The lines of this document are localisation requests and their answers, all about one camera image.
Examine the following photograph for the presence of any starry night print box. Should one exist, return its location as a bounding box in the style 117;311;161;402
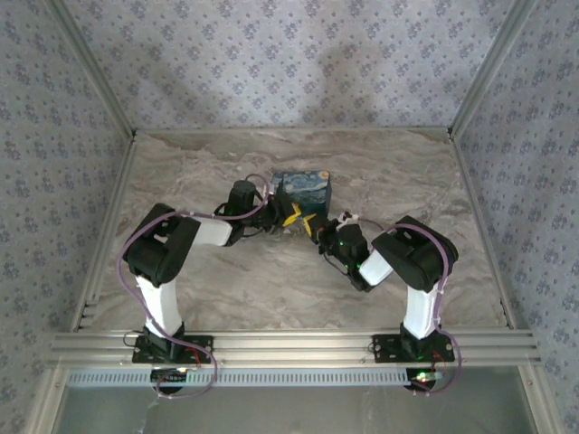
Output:
271;169;334;217

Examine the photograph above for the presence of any grey slotted cable duct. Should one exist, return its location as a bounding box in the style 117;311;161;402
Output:
67;366;435;389

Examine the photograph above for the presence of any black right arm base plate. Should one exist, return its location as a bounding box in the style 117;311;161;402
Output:
371;334;456;363

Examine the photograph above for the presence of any aluminium corner post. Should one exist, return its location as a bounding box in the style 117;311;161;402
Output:
448;0;540;139
44;0;139;139

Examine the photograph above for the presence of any aluminium table side rail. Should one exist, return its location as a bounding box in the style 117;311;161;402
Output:
71;133;139;334
450;133;519;331

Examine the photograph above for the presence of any wide aluminium mounting rail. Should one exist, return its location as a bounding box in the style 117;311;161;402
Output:
49;331;542;367

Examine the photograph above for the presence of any aluminium table back rail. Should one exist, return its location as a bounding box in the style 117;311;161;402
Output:
135;127;453;136

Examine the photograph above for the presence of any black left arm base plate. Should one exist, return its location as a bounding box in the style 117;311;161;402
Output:
131;336;214;364

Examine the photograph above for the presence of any aluminium frame leg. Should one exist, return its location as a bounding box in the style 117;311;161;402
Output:
517;364;555;434
24;365;69;434

